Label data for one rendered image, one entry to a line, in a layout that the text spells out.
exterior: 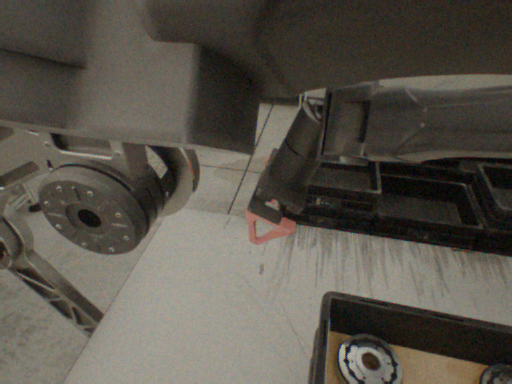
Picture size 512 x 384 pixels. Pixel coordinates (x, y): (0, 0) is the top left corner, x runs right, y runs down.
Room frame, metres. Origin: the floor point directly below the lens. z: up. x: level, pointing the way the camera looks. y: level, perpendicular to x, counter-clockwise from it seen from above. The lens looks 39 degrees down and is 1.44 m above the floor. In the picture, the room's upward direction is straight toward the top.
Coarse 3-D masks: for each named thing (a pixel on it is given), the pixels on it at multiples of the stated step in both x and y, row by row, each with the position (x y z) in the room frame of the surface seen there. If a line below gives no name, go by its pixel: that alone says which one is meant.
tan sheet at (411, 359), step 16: (336, 336) 0.34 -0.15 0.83; (336, 352) 0.31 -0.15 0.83; (400, 352) 0.31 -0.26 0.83; (416, 352) 0.31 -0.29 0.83; (368, 368) 0.28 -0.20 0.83; (416, 368) 0.28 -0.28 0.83; (432, 368) 0.28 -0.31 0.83; (448, 368) 0.28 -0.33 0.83; (464, 368) 0.28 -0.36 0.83; (480, 368) 0.28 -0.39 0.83
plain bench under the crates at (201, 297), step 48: (192, 240) 0.70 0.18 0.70; (240, 240) 0.70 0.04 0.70; (288, 240) 0.70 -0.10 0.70; (336, 240) 0.70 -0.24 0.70; (384, 240) 0.70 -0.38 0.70; (144, 288) 0.54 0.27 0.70; (192, 288) 0.54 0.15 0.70; (240, 288) 0.54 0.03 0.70; (288, 288) 0.54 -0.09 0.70; (336, 288) 0.54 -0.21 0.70; (384, 288) 0.54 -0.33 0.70; (432, 288) 0.54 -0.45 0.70; (480, 288) 0.54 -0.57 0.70; (96, 336) 0.41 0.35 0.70; (144, 336) 0.41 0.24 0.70; (192, 336) 0.41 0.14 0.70; (240, 336) 0.41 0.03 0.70; (288, 336) 0.41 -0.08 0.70
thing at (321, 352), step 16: (368, 304) 0.34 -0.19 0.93; (384, 304) 0.34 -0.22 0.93; (400, 304) 0.34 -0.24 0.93; (320, 320) 0.31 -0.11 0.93; (448, 320) 0.31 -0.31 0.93; (464, 320) 0.31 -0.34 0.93; (480, 320) 0.31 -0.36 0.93; (320, 336) 0.28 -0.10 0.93; (320, 352) 0.26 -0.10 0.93; (320, 368) 0.23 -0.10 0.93
